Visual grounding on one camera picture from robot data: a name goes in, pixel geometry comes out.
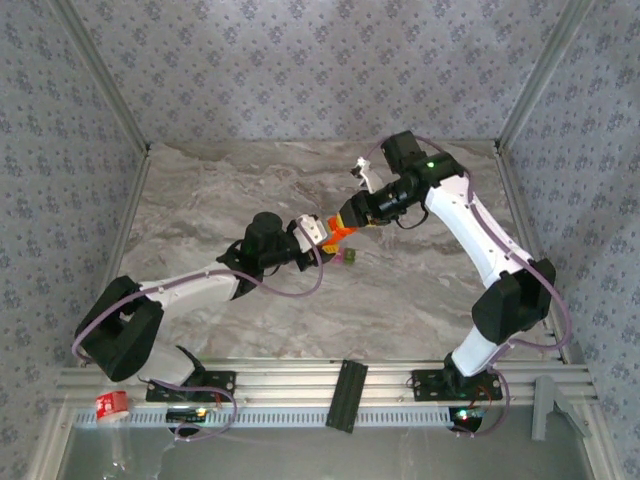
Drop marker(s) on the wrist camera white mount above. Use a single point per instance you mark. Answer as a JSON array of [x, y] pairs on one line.
[[312, 230], [370, 177]]

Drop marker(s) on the left circuit board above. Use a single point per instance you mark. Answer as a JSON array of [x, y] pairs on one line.
[[185, 415]]

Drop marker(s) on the pink and green pill organizer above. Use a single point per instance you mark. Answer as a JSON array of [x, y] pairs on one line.
[[348, 256]]

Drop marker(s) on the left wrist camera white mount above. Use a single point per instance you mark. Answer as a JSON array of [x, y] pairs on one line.
[[312, 230]]

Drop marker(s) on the black rail bracket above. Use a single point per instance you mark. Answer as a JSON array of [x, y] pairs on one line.
[[346, 395]]

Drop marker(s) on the aluminium corner post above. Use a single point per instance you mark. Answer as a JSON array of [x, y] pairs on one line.
[[545, 75], [100, 80]]

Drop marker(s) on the grey angle bracket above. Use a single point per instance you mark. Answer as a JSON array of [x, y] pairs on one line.
[[542, 405]]

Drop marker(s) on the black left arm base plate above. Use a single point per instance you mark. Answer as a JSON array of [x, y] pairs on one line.
[[225, 382]]

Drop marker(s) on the circuit board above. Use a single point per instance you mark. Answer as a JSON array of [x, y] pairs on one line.
[[185, 415], [465, 415]]

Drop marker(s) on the aluminium side rail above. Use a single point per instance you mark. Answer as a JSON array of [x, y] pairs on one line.
[[520, 215], [127, 215]]

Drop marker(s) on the clear bottle with red label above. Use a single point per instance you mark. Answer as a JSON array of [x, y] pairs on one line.
[[111, 405]]

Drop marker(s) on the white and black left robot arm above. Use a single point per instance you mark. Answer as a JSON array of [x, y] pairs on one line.
[[190, 285]]

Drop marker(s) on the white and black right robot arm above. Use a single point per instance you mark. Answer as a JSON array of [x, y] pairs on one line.
[[475, 225]]

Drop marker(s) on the orange pill bottle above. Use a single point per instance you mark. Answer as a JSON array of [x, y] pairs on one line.
[[337, 235]]

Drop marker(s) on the right circuit board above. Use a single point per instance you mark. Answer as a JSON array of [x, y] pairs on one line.
[[465, 415]]

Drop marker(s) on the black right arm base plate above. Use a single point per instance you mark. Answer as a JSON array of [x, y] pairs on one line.
[[425, 385]]

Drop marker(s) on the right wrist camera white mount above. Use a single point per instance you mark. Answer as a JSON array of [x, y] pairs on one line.
[[370, 177]]

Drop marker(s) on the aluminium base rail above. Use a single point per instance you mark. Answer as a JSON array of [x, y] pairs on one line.
[[300, 385]]

